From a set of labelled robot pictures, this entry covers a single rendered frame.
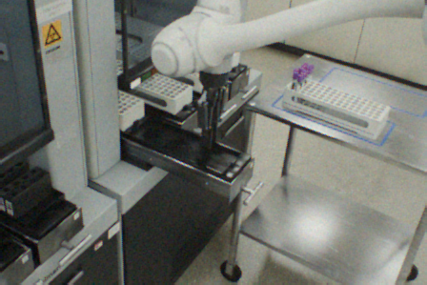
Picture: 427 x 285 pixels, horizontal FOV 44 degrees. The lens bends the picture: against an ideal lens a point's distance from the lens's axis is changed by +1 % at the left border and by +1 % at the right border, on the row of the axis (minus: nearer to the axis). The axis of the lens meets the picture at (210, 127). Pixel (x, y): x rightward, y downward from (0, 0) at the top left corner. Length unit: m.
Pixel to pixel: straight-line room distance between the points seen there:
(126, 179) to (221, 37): 0.54
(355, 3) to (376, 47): 2.53
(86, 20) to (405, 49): 2.65
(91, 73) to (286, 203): 1.09
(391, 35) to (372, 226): 1.73
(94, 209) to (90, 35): 0.43
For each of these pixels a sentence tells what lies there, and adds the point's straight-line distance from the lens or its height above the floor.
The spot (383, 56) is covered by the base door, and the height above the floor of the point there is 0.19.
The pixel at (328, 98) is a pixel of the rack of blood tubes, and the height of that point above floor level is 0.87.
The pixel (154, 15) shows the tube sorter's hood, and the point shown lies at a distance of 1.38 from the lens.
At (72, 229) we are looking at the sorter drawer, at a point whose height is 0.76.
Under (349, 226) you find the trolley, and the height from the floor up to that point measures 0.28.
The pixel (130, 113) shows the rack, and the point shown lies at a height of 0.86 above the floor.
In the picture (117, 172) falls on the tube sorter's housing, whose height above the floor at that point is 0.73.
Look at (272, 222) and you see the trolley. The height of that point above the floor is 0.28.
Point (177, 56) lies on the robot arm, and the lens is 1.05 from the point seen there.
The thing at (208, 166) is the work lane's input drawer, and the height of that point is 0.80.
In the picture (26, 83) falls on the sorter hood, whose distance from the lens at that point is 1.09.
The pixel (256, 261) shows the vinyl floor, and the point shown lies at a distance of 2.23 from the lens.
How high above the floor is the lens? 1.65
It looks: 34 degrees down
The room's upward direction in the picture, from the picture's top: 5 degrees clockwise
